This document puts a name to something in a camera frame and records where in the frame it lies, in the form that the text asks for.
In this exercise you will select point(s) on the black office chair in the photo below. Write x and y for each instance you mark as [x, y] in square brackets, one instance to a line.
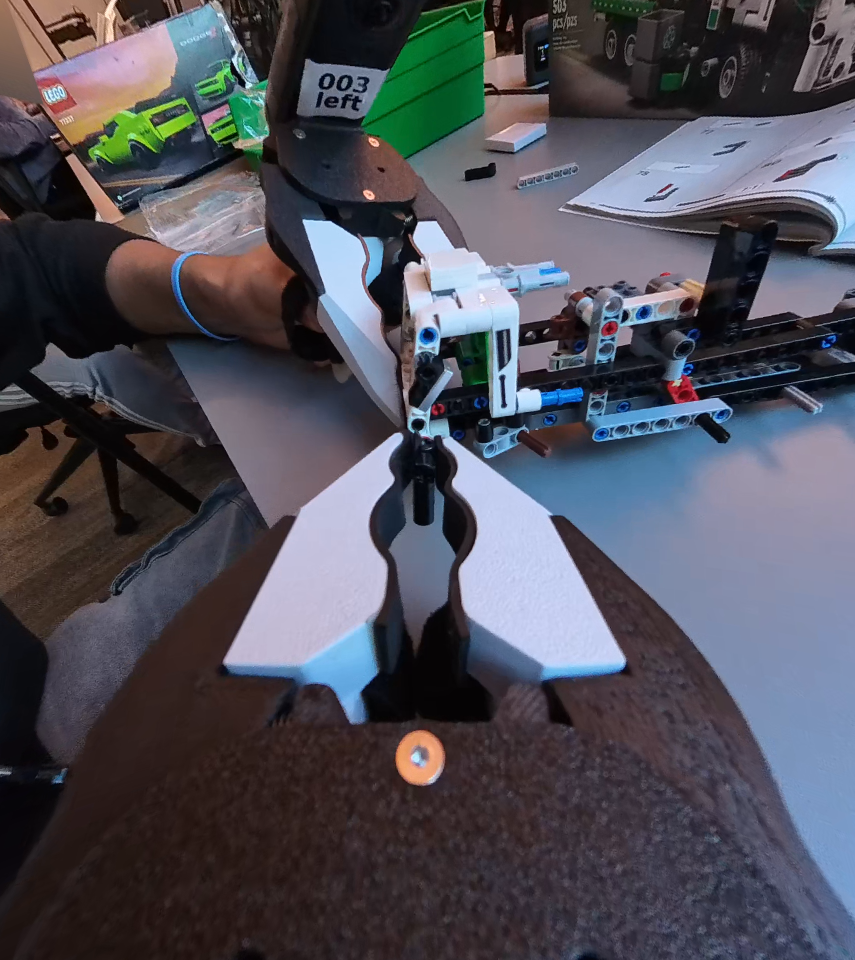
[109, 450]

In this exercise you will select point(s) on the black lego pin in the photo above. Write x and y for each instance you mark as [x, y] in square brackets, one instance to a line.
[423, 502]

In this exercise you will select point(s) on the dark cloth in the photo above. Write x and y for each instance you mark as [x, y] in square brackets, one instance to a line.
[0, 150]

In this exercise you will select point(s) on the person's left forearm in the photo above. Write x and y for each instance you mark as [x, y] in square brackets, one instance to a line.
[60, 285]

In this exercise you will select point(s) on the bag of green lego pieces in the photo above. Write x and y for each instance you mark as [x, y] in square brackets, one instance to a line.
[249, 120]

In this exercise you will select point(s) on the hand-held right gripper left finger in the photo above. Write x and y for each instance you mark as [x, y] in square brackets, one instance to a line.
[307, 592]

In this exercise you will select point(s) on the black truck lego box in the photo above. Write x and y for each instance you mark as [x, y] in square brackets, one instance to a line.
[697, 60]

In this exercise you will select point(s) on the open instruction booklet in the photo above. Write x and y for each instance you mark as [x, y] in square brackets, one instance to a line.
[772, 172]

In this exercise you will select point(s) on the green plastic bin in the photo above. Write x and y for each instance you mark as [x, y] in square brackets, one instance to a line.
[435, 67]

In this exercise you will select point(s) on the lego truck chassis model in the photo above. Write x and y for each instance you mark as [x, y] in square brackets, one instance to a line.
[735, 360]

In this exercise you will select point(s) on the white lego plate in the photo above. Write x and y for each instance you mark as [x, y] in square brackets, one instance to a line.
[515, 136]

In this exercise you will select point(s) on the clear plastic bag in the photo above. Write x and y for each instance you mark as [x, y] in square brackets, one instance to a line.
[202, 214]

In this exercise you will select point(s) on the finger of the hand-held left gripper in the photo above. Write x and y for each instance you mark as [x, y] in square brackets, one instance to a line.
[435, 241]
[345, 315]

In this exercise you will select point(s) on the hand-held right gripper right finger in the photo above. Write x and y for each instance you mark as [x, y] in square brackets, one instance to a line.
[532, 600]

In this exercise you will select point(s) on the small black lego piece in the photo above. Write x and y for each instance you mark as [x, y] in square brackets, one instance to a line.
[478, 172]

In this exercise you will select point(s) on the grey lego beam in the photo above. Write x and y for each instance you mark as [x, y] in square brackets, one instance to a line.
[547, 175]

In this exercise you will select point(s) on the person's left hand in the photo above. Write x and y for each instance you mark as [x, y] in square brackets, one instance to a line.
[259, 300]

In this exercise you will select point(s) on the small grey display device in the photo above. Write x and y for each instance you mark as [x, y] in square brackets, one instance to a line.
[536, 52]

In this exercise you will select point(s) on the green car lego box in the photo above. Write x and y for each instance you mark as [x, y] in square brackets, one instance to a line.
[142, 112]

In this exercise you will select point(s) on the blue wristband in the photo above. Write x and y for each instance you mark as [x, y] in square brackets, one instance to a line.
[176, 281]

